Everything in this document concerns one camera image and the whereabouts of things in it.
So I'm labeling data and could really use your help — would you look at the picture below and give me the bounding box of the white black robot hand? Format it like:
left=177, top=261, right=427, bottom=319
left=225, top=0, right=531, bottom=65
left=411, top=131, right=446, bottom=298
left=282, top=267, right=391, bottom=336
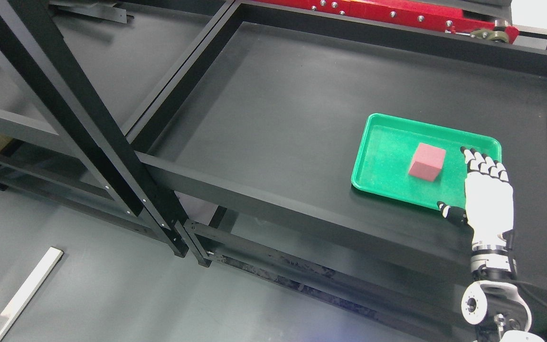
left=437, top=146, right=514, bottom=251

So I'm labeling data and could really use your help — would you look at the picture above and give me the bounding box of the pink foam block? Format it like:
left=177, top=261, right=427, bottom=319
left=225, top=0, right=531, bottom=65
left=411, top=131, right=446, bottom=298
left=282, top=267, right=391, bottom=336
left=408, top=142, right=446, bottom=182

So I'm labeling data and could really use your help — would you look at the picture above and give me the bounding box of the green plastic tray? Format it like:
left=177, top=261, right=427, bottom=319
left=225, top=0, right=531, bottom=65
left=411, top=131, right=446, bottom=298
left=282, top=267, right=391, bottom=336
left=351, top=113, right=503, bottom=210

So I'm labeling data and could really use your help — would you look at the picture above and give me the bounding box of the black metal right shelf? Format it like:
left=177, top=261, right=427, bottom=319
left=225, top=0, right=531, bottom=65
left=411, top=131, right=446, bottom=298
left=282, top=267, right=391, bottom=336
left=126, top=0, right=547, bottom=342

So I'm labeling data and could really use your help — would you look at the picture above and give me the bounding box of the black metal shelf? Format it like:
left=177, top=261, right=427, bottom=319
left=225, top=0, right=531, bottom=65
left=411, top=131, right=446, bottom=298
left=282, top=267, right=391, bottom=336
left=0, top=0, right=207, bottom=265
left=126, top=0, right=547, bottom=342

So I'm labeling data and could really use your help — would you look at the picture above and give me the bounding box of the black metal left shelf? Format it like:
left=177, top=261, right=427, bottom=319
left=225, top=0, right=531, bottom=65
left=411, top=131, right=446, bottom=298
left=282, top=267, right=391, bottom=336
left=0, top=0, right=207, bottom=265

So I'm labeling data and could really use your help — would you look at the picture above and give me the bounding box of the red metal beam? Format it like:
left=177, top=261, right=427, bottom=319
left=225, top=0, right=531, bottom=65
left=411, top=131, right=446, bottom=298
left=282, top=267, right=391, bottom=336
left=266, top=0, right=520, bottom=44

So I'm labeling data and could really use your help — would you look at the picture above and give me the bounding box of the white height-adjustable table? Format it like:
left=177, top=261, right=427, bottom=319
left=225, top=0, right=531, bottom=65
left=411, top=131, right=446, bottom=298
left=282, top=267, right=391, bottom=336
left=0, top=247, right=65, bottom=342

